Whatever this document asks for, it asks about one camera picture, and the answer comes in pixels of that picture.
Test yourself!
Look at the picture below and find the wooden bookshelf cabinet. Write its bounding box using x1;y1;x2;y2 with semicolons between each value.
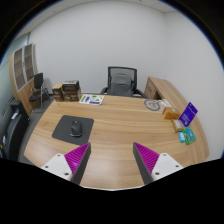
9;43;38;115

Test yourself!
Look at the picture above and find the round grey coaster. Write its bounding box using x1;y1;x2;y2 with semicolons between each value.
144;99;163;111

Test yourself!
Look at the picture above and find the dark grey mouse pad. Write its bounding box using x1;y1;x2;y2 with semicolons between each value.
52;115;94;145

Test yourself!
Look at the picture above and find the grey mesh office chair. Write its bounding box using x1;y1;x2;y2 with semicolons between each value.
100;66;146;98

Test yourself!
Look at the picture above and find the wooden side cabinet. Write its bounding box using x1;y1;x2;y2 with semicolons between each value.
144;77;187;110

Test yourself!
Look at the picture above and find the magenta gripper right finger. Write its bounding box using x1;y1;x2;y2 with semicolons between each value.
132;141;184;185

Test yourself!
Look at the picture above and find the dark grey computer mouse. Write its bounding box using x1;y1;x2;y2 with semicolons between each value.
70;120;83;137

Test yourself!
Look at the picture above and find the small tan box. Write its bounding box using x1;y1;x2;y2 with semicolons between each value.
171;119;183;132

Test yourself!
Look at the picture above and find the purple standing card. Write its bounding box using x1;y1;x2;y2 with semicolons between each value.
179;102;198;127

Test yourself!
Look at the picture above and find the black visitor chair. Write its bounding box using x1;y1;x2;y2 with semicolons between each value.
29;73;50;106

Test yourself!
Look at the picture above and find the orange cardboard box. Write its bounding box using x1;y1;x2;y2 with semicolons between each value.
162;107;180;120

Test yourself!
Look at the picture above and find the white paper note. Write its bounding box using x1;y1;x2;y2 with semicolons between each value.
159;99;171;107

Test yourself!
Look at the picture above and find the small blue packet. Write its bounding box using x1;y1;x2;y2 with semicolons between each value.
178;132;185;143

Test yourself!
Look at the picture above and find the white printed leaflet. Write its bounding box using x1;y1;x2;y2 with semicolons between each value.
79;94;104;105

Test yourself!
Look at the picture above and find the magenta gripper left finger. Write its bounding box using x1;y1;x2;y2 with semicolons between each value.
41;142;92;186

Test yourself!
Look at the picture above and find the dark brown cardboard box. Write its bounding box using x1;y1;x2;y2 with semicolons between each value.
62;80;81;102

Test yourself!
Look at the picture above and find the green packet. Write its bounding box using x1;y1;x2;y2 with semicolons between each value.
182;127;196;145

